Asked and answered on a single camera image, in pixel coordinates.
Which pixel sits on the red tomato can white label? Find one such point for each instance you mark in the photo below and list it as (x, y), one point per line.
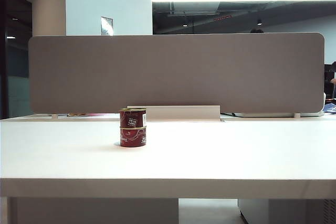
(131, 119)

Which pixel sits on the red tomato can swirl print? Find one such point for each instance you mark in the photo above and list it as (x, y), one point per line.
(131, 138)

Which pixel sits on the grey-brown desk divider panel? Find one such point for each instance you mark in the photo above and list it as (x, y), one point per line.
(168, 72)

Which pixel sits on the pink flat item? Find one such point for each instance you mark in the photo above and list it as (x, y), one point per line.
(95, 114)

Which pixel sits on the orange-yellow flat item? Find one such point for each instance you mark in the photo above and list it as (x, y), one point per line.
(76, 115)

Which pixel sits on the dark-haired person head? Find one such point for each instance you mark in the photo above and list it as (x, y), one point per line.
(256, 31)

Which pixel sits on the white divider foot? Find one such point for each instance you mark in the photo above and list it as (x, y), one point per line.
(54, 116)
(297, 115)

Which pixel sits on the black pendant lamp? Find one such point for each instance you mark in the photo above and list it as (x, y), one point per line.
(259, 22)

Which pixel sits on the blue cloth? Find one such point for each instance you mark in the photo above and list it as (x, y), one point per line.
(330, 108)

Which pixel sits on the person in dark clothing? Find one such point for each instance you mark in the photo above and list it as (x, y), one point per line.
(331, 82)

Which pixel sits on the framed wall poster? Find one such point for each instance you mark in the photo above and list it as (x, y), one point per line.
(106, 26)

